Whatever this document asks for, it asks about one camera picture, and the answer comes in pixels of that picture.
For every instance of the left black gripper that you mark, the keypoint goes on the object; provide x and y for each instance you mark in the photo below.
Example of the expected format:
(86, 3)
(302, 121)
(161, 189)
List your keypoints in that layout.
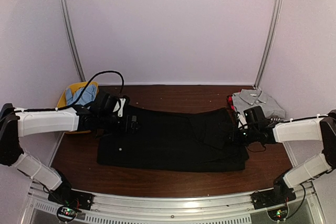
(132, 129)

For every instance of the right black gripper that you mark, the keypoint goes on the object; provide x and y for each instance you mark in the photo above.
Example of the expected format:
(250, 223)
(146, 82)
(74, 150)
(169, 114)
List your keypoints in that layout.
(233, 139)

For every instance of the black long sleeve shirt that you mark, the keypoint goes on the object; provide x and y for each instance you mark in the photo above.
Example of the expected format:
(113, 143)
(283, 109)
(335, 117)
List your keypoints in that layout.
(184, 142)

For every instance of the grey shirt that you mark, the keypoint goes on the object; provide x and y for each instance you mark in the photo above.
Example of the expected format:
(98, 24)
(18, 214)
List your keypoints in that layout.
(246, 99)

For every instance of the yellow plastic basket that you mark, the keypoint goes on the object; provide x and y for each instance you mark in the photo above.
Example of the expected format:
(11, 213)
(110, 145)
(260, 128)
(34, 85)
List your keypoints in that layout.
(73, 87)

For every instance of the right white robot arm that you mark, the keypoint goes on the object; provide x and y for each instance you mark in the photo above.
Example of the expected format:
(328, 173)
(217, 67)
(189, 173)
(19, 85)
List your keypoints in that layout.
(268, 131)

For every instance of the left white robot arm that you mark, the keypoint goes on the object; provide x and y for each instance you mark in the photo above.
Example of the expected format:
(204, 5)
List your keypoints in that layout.
(17, 123)

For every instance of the black printed folded shirt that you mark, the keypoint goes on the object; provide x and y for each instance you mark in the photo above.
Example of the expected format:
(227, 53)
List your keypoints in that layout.
(276, 119)

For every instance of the red black plaid shirt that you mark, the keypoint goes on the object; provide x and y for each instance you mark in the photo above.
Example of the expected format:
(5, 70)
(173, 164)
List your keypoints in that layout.
(231, 105)

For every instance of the light blue shirt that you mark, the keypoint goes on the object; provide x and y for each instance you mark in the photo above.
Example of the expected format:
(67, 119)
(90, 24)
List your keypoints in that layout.
(88, 96)

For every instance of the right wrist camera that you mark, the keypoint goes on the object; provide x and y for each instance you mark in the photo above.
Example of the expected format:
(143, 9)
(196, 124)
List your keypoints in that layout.
(250, 116)

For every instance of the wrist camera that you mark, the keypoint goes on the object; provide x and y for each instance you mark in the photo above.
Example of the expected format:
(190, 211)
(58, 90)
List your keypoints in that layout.
(106, 104)
(250, 116)

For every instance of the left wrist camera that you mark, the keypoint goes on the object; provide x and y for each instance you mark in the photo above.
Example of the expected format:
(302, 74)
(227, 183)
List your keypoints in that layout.
(106, 104)

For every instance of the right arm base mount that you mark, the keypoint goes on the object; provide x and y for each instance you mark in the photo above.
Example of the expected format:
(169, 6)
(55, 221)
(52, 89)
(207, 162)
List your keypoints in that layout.
(275, 200)

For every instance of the front aluminium rail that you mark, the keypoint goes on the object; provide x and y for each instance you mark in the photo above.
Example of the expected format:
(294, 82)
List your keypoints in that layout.
(232, 208)

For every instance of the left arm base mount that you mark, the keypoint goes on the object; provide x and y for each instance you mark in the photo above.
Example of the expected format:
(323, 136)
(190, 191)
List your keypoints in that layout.
(71, 201)

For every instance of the left aluminium frame post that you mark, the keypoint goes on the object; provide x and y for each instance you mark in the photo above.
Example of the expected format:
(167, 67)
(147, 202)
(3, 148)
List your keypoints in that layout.
(71, 39)

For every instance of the aluminium frame post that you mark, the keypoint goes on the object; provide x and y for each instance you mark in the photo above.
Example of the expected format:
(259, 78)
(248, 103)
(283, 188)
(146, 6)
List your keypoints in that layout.
(71, 39)
(276, 11)

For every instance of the right aluminium frame post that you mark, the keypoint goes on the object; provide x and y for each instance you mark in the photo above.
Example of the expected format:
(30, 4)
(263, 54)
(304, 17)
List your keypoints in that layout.
(276, 11)

